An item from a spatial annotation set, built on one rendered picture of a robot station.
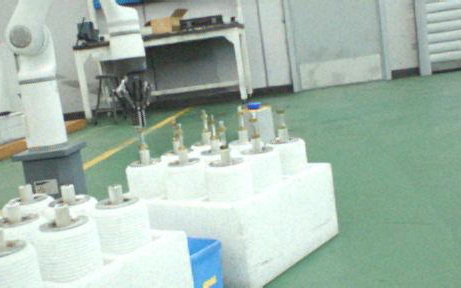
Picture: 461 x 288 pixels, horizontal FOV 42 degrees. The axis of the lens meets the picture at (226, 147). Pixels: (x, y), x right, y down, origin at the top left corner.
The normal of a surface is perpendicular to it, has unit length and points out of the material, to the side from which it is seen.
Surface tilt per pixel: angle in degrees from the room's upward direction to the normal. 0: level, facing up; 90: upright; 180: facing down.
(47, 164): 95
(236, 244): 90
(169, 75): 90
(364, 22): 90
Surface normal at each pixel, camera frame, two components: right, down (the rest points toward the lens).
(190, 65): -0.12, 0.17
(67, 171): 0.60, 0.05
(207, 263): 0.82, 0.01
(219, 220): -0.59, 0.20
